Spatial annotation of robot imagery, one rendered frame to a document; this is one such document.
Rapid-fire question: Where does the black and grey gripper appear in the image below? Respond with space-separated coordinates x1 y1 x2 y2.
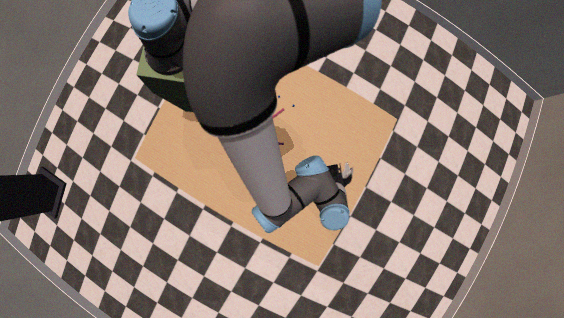
327 162 353 188

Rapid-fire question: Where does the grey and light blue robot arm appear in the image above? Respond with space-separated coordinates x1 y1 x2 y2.
128 0 382 233

